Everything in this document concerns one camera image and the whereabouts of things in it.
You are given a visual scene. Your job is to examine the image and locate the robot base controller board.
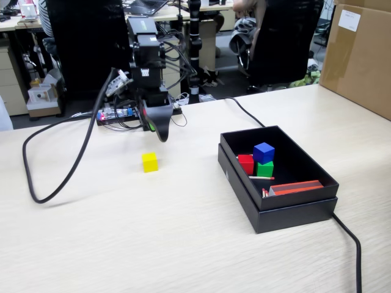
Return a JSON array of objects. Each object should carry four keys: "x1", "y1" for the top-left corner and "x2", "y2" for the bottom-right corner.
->
[{"x1": 96, "y1": 103, "x2": 184, "y2": 126}]

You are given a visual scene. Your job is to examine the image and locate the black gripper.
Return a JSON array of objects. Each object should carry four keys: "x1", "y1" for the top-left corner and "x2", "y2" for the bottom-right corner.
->
[{"x1": 139, "y1": 87, "x2": 174, "y2": 143}]

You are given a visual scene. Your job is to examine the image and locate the grey cloth bundle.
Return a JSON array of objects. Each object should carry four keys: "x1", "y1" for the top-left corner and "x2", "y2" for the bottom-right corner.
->
[{"x1": 228, "y1": 16, "x2": 257, "y2": 56}]

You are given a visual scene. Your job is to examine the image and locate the small open cardboard carton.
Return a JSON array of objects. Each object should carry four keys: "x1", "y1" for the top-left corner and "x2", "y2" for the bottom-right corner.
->
[{"x1": 26, "y1": 68, "x2": 67, "y2": 118}]

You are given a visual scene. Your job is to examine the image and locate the black vertical pole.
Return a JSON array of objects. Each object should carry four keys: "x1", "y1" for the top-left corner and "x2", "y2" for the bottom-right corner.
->
[{"x1": 180, "y1": 0, "x2": 204, "y2": 103}]

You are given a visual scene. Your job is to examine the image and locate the black white patterned bag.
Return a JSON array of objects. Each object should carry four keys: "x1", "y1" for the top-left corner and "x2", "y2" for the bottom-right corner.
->
[{"x1": 201, "y1": 65, "x2": 227, "y2": 88}]

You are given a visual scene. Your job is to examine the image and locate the green wooden cube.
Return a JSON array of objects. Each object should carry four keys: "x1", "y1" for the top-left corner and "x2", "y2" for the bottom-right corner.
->
[{"x1": 255, "y1": 161, "x2": 274, "y2": 178}]

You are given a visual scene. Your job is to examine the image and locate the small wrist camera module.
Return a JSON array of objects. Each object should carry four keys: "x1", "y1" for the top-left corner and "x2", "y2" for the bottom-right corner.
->
[{"x1": 105, "y1": 69, "x2": 134, "y2": 97}]

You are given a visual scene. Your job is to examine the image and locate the thick black power cable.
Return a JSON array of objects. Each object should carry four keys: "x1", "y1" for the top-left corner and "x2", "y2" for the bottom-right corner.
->
[{"x1": 222, "y1": 96, "x2": 363, "y2": 293}]

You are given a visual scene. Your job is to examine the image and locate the wide black office chair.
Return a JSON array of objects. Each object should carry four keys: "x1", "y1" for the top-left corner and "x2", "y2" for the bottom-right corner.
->
[{"x1": 45, "y1": 0, "x2": 135, "y2": 101}]

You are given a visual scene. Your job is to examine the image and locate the blue wooden cube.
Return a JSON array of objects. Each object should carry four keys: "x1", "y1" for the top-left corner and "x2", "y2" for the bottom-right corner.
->
[{"x1": 252, "y1": 142, "x2": 276, "y2": 164}]

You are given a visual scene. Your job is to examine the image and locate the beige drawer cabinet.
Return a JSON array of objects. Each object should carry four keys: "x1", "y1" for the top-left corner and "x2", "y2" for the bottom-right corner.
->
[
  {"x1": 157, "y1": 32, "x2": 181, "y2": 95},
  {"x1": 0, "y1": 45, "x2": 30, "y2": 118}
]

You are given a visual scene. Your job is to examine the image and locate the thin black wire bundle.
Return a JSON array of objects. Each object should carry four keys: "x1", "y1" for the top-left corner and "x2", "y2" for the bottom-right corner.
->
[{"x1": 114, "y1": 29, "x2": 198, "y2": 131}]

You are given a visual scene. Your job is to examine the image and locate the black box lid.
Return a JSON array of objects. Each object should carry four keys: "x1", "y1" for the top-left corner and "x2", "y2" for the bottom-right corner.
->
[{"x1": 217, "y1": 143, "x2": 338, "y2": 234}]

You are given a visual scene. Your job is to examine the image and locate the red matchbox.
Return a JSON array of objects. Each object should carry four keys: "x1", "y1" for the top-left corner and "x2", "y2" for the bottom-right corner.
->
[{"x1": 268, "y1": 179, "x2": 324, "y2": 198}]

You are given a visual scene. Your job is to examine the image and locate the black laptop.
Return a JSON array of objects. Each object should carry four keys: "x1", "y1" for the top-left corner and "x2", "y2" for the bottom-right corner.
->
[{"x1": 125, "y1": 0, "x2": 169, "y2": 16}]

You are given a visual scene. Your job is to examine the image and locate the thick black camera cable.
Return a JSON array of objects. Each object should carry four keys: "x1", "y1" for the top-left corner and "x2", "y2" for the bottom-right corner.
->
[{"x1": 22, "y1": 67, "x2": 119, "y2": 204}]

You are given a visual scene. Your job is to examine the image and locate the large brown cardboard box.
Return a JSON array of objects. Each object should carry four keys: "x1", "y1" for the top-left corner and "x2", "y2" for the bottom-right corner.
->
[{"x1": 319, "y1": 0, "x2": 391, "y2": 121}]

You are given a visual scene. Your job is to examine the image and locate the black cardboard box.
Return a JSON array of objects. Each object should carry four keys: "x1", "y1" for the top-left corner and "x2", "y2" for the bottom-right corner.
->
[{"x1": 220, "y1": 125, "x2": 340, "y2": 211}]

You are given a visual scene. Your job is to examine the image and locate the red wooden cube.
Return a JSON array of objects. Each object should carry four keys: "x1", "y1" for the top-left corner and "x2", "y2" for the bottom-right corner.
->
[{"x1": 238, "y1": 154, "x2": 255, "y2": 176}]

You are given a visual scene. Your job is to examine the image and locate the yellow wooden cube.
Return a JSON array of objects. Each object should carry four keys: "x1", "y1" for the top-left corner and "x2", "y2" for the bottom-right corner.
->
[{"x1": 141, "y1": 152, "x2": 159, "y2": 173}]

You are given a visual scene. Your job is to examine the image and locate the small white box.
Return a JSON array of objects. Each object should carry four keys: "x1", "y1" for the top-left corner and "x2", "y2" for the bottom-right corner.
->
[{"x1": 29, "y1": 87, "x2": 52, "y2": 103}]

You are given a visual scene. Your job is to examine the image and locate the white cloth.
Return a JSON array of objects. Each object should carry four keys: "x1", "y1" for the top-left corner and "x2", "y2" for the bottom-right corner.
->
[{"x1": 0, "y1": 94, "x2": 15, "y2": 131}]

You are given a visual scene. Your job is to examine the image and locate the black office chair with base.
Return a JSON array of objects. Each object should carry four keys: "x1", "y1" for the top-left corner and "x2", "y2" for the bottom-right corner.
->
[{"x1": 236, "y1": 0, "x2": 324, "y2": 94}]

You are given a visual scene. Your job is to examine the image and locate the person in striped shirt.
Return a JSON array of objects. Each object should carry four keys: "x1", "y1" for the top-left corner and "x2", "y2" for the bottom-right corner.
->
[{"x1": 38, "y1": 0, "x2": 132, "y2": 39}]

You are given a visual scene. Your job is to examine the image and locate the green yellow packaging pile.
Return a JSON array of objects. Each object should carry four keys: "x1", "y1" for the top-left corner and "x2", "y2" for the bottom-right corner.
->
[{"x1": 290, "y1": 71, "x2": 321, "y2": 89}]

